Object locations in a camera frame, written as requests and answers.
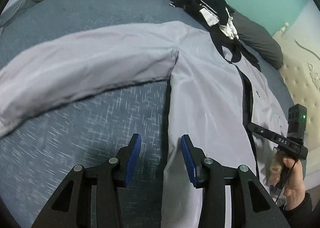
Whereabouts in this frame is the grey and black jacket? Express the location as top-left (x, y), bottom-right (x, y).
top-left (0, 20), bottom-right (291, 228)

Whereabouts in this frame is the black and white clothes pile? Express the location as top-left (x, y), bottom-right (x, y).
top-left (174, 0), bottom-right (261, 70)

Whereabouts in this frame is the person's right hand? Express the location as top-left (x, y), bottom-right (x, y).
top-left (267, 152), bottom-right (305, 211)

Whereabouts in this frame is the cream tufted headboard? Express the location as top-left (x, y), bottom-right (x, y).
top-left (272, 22), bottom-right (320, 189)

